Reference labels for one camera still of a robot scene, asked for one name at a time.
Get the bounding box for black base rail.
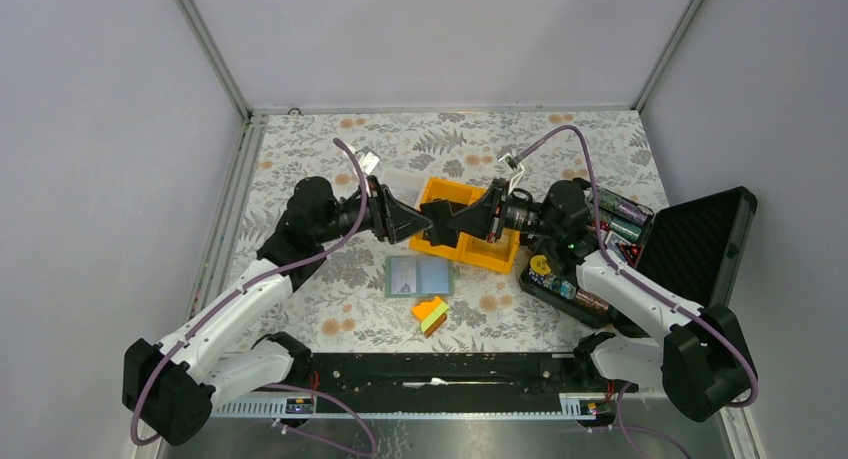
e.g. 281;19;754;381
251;332;624;417

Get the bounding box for black poker chip case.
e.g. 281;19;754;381
519;187;758;338

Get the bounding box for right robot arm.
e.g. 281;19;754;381
433;179;759;422

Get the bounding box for green card holder wallet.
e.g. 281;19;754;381
384;255;455;298

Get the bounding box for orange green sticky notes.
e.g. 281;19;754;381
411;296;449;337

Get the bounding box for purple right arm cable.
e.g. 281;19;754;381
516;124;760;459

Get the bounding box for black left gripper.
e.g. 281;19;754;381
316;176;433;244

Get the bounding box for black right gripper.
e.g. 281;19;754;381
445;179;561;244

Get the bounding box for yellow plastic divided bin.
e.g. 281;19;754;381
409;177;520;274

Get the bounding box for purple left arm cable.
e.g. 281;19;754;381
129;137;380;459

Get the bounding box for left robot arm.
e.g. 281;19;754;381
122;176;433;446

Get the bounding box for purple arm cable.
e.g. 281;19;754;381
516;124;760;459
129;137;380;459

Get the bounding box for yellow dealer button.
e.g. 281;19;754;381
529;255;551;277

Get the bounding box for white plastic bin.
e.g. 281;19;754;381
378;168;429;208

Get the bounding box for black credit card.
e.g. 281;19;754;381
420;199;459;248

